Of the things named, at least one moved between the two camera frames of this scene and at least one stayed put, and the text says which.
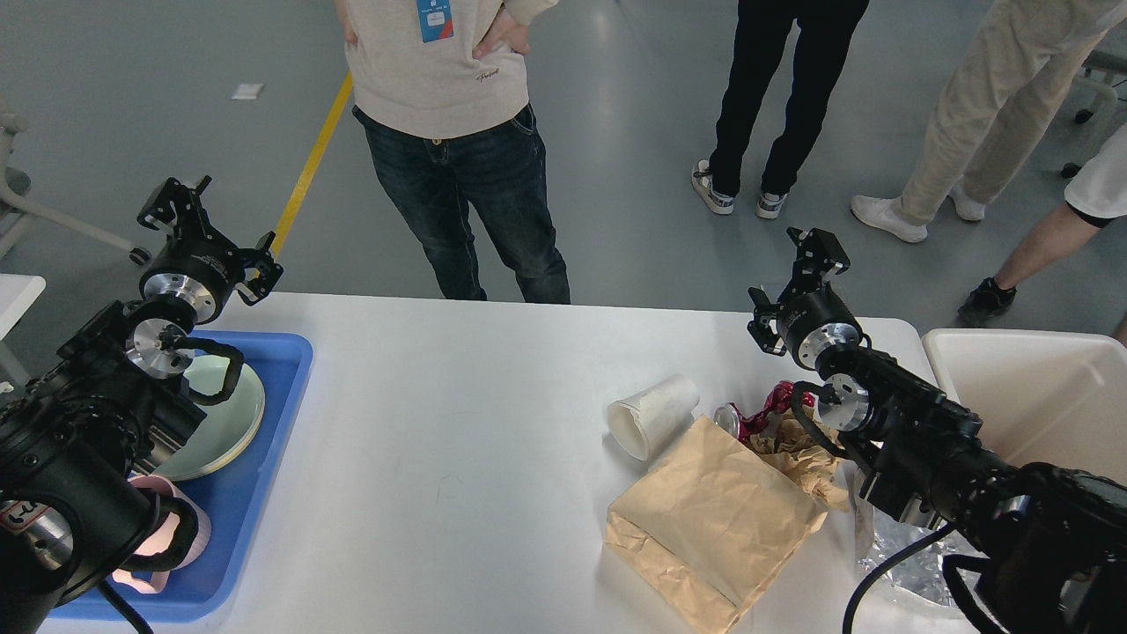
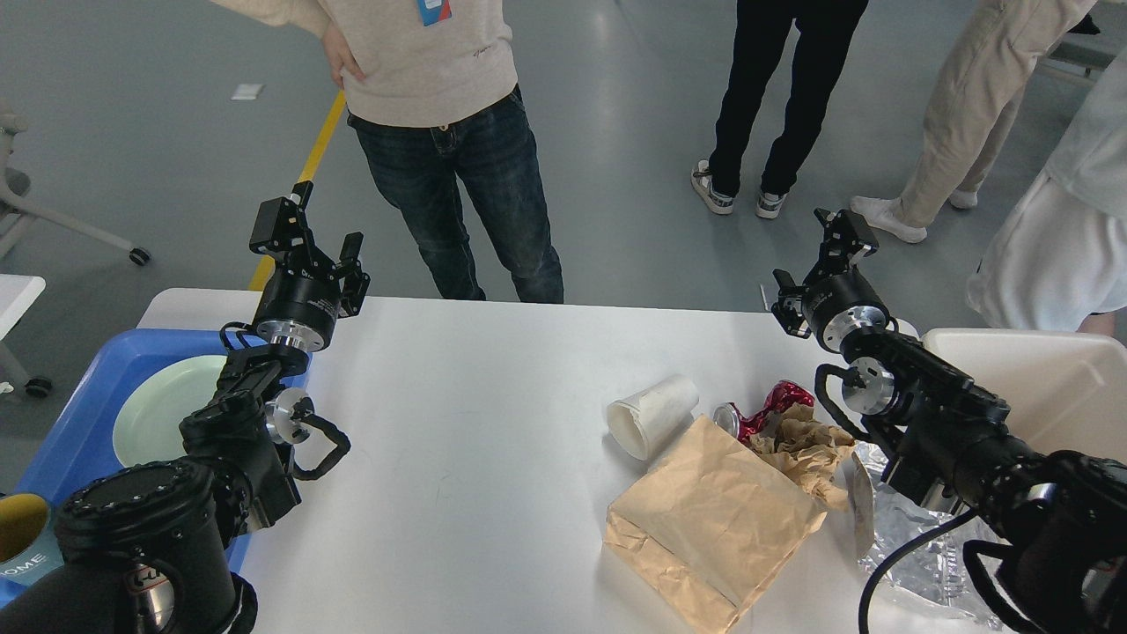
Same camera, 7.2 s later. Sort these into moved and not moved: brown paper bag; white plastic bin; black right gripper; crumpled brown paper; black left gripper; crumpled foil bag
Moved: black left gripper; black right gripper
Not moved: white plastic bin; crumpled foil bag; crumpled brown paper; brown paper bag
